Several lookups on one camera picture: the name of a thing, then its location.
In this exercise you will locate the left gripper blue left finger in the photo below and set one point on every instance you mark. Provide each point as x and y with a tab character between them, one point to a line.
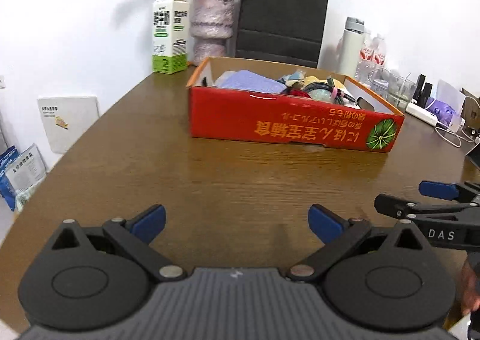
132	239

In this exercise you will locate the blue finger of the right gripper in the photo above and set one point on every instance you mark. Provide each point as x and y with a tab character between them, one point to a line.
398	208
459	192

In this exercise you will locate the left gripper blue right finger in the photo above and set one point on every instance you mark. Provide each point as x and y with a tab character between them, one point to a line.
340	238

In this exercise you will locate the glittery translucent plastic bag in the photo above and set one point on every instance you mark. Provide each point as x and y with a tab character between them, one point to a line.
322	95

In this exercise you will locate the white and yellow plush toy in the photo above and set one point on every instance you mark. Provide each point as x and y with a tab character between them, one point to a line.
330	80

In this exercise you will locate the red fabric rose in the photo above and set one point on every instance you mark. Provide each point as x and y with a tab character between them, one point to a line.
298	93

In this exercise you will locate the blue white snack packet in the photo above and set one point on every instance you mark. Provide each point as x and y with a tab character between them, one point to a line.
290	79

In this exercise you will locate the purple cloth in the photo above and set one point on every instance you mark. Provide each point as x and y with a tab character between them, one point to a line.
245	80

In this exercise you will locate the person's right hand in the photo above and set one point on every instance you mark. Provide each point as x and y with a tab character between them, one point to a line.
469	297

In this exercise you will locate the purple tissue pack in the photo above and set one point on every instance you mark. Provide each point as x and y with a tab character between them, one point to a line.
443	112

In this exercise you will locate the white power strip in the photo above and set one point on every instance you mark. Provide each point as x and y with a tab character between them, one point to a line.
421	114

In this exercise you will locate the black bottles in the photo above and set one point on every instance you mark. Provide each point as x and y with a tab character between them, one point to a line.
422	92

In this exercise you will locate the clear glass cup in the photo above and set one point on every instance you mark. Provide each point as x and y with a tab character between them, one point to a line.
400	90

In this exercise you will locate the blue white bags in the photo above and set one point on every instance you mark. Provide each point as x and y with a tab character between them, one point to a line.
21	175

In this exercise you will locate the left plastic water bottle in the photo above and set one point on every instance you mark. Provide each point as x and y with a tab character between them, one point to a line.
366	59

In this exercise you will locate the plastic water bottle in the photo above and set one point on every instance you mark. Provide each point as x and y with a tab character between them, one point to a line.
366	59
379	51

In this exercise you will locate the red cardboard box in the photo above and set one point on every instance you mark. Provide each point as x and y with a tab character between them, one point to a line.
218	113

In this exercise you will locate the right plastic water bottle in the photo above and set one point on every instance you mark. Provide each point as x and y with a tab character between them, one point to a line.
379	51

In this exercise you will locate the white thermos bottle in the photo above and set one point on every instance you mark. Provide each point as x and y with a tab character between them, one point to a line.
350	46

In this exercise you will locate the black paper bag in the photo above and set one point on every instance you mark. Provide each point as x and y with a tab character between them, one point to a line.
288	31

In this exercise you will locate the white green milk carton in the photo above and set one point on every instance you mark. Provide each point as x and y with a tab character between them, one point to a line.
170	33

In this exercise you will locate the purple textured vase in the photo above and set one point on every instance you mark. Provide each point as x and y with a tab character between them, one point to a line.
211	25

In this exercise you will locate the white wall board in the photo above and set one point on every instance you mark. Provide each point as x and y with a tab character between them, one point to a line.
65	119

